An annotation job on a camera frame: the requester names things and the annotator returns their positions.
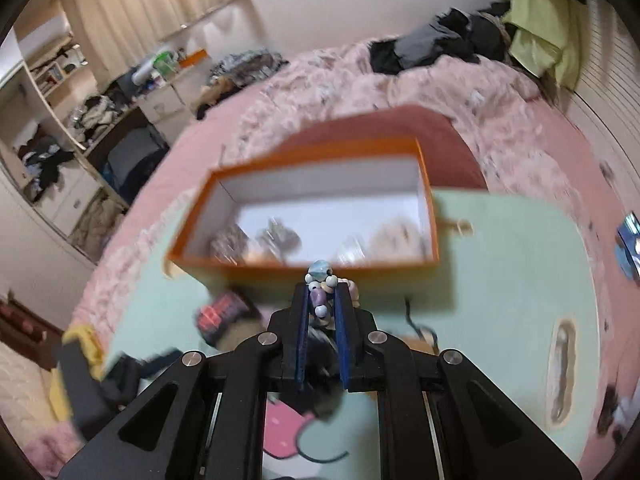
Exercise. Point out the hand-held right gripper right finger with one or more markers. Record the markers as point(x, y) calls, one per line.
point(343, 345)

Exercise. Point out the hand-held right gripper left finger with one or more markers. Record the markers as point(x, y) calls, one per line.
point(300, 345)

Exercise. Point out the orange cardboard box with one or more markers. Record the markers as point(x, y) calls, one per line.
point(320, 210)

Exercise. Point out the green plastic container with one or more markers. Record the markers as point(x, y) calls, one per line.
point(163, 64)

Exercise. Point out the yellow cloth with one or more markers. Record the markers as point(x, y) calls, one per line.
point(85, 340)

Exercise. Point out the dark red furniture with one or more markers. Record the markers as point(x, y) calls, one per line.
point(25, 330)

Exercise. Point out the mint green lap table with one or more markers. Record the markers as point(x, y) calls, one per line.
point(500, 285)

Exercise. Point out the maroon cushion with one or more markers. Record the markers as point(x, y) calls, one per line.
point(450, 140)

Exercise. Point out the dark bag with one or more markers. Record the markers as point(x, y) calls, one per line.
point(135, 160)

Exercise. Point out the pink floral quilt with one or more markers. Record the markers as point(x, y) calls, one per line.
point(325, 85)

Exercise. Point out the tan and black clothing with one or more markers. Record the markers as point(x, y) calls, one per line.
point(210, 100)

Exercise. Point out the small dark cloth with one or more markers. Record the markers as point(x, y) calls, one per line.
point(612, 410)

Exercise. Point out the black and white clothes pile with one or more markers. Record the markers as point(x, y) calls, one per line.
point(97, 112)

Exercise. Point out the white bedside cabinet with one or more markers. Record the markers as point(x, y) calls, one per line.
point(165, 100)

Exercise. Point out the white open shelf unit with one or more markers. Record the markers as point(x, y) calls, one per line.
point(30, 110)

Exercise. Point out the grey patterned clothing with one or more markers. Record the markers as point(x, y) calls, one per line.
point(250, 62)

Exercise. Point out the bed with pink sheet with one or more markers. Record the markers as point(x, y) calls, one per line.
point(575, 170)

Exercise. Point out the smartphone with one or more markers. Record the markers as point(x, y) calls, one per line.
point(629, 245)

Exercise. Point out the small orange box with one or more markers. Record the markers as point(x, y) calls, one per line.
point(194, 58)

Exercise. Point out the pile of dark clothes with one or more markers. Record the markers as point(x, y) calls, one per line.
point(430, 40)

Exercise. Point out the yellow-green cloth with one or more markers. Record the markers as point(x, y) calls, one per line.
point(540, 35)

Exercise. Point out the beige curtain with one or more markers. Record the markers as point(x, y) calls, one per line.
point(125, 0)

